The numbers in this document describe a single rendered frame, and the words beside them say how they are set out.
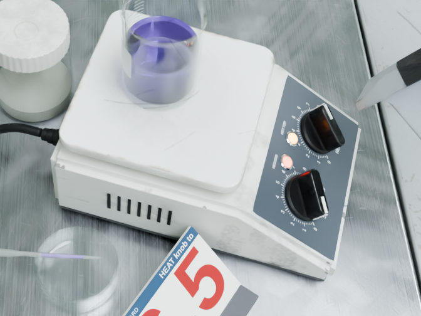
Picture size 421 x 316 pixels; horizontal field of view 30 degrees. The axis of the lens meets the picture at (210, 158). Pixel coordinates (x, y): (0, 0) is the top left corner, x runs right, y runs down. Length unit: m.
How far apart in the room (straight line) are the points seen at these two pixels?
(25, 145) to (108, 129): 0.12
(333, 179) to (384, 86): 0.11
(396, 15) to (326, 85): 0.11
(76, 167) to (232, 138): 0.10
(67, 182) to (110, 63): 0.08
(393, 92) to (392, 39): 0.24
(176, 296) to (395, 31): 0.33
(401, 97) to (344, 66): 0.20
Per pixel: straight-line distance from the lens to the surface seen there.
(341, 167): 0.57
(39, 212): 0.57
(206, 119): 0.50
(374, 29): 0.71
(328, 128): 0.55
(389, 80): 0.46
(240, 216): 0.50
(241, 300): 0.54
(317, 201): 0.52
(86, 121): 0.50
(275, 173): 0.52
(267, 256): 0.53
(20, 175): 0.58
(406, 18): 0.72
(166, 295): 0.51
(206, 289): 0.52
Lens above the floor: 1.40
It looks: 58 degrees down
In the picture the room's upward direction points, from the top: 12 degrees clockwise
